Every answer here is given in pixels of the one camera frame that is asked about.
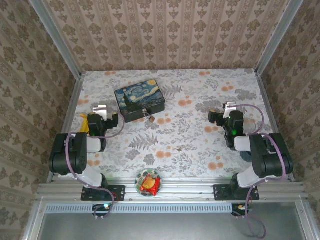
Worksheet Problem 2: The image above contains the starry night tin box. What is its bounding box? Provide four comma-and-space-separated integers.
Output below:
114, 79, 166, 124

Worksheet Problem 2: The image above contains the yellow banana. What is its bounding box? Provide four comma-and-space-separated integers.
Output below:
79, 114, 91, 133

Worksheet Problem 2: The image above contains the floral patterned tablecloth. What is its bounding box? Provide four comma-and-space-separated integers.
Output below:
58, 69, 288, 180

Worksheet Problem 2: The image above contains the patterned round plate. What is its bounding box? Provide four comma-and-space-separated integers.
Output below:
135, 168, 163, 198

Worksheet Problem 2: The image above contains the red snack packet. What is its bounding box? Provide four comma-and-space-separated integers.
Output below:
139, 175, 161, 197

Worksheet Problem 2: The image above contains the small circuit board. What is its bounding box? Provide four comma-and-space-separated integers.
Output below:
231, 203, 251, 217
92, 203, 114, 217

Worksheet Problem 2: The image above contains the grey metal panel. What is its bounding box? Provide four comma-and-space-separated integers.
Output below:
37, 212, 307, 240

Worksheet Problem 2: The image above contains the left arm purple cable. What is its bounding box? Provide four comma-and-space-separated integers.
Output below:
65, 107, 126, 221

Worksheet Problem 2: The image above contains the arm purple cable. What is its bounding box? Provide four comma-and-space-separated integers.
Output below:
233, 104, 288, 240
65, 107, 126, 221

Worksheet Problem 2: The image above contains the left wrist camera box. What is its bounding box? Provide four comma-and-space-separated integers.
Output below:
92, 104, 109, 121

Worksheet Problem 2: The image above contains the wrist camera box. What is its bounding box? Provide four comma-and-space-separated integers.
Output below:
223, 101, 237, 119
92, 104, 109, 121

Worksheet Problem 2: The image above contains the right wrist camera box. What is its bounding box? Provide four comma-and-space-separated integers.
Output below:
223, 101, 237, 119

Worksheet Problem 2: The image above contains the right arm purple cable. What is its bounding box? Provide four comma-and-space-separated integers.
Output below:
233, 104, 288, 240

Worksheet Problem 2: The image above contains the aluminium side rail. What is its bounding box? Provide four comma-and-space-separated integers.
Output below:
46, 74, 85, 184
254, 69, 296, 182

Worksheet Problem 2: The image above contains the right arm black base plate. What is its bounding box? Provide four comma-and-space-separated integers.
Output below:
213, 184, 260, 201

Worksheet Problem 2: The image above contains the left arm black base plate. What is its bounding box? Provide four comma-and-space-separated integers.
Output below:
80, 184, 126, 202

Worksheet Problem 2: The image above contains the aluminium table edge rail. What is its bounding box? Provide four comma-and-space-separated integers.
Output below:
37, 176, 307, 202

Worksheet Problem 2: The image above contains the aluminium frame post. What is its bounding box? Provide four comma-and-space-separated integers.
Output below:
254, 0, 305, 76
28, 0, 83, 79

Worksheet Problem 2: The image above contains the white slotted cable duct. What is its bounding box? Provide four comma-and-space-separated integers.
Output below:
46, 202, 237, 214

